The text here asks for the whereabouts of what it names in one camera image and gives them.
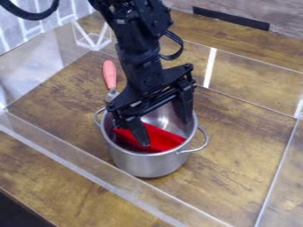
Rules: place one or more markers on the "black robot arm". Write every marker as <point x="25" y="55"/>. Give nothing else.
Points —
<point x="139" y="23"/>

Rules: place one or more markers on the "spatula with pink handle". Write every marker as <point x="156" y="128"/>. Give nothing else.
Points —
<point x="110" y="75"/>

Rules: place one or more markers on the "red rectangular block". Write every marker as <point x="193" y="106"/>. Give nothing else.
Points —
<point x="164" y="140"/>

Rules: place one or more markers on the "black strip on table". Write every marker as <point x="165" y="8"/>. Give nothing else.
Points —
<point x="232" y="18"/>

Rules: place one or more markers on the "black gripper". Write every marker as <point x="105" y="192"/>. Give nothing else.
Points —
<point x="153" y="86"/>

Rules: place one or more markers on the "clear acrylic enclosure wall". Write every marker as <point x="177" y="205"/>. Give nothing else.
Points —
<point x="242" y="180"/>

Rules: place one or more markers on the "silver steel pot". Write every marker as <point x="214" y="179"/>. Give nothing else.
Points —
<point x="150" y="165"/>

